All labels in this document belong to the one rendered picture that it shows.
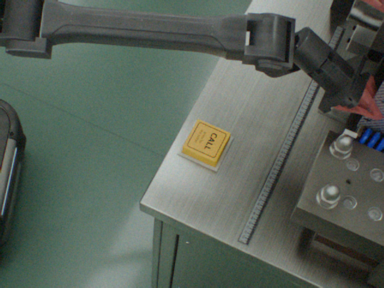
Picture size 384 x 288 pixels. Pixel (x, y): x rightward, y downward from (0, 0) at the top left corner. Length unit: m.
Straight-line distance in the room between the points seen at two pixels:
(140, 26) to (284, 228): 0.45
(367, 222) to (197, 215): 0.30
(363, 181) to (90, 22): 0.51
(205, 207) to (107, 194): 1.02
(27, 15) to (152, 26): 0.19
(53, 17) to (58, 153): 1.26
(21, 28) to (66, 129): 1.28
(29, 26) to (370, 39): 0.55
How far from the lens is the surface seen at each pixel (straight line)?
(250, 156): 1.23
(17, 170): 2.07
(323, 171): 1.10
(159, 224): 1.22
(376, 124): 1.15
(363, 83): 1.08
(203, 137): 1.21
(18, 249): 2.13
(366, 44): 1.12
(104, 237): 2.11
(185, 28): 0.99
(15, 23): 1.03
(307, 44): 1.03
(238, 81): 1.31
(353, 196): 1.09
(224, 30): 0.99
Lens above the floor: 1.99
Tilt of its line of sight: 62 degrees down
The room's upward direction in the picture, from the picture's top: 8 degrees clockwise
